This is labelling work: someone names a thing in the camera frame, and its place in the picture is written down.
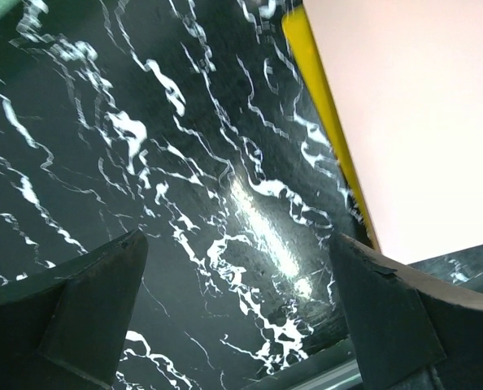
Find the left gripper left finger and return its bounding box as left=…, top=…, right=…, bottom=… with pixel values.
left=0, top=231, right=148, bottom=389

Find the black marble desk mat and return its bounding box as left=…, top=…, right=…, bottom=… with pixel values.
left=0, top=0, right=483, bottom=390

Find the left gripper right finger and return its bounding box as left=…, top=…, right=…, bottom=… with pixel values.
left=329, top=233, right=483, bottom=389

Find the pink folder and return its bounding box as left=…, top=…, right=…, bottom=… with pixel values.
left=303, top=1, right=483, bottom=264

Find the aluminium frame rail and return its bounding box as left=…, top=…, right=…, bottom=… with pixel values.
left=246, top=360, right=364, bottom=390

